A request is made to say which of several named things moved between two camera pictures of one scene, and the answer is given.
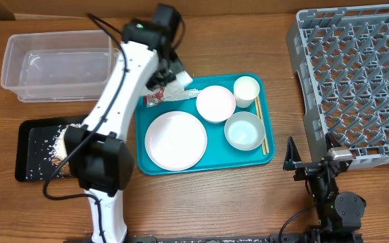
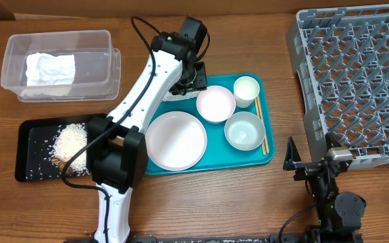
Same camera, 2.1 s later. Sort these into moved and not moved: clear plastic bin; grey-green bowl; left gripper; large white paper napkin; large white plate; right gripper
Moved: left gripper; large white paper napkin
Not moved: right gripper; clear plastic bin; grey-green bowl; large white plate
